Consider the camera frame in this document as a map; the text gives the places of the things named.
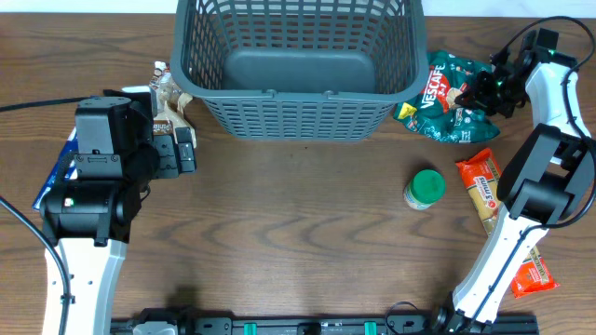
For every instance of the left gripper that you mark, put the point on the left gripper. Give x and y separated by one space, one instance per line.
169 164

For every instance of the beige Pantree snack bag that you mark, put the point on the beige Pantree snack bag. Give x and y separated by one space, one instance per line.
170 104

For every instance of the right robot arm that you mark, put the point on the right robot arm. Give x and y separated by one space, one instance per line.
548 184

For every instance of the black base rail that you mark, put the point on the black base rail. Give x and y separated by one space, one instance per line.
164 321

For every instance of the grey plastic basket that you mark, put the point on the grey plastic basket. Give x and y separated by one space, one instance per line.
307 70

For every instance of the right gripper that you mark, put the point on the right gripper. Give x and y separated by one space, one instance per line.
484 88

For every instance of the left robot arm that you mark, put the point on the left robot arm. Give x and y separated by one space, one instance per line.
98 191

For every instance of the green lid jar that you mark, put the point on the green lid jar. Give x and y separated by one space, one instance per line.
426 188

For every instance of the orange spaghetti packet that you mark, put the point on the orange spaghetti packet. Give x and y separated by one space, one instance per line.
480 175

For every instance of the green Nescafe coffee bag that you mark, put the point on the green Nescafe coffee bag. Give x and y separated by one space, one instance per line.
434 113

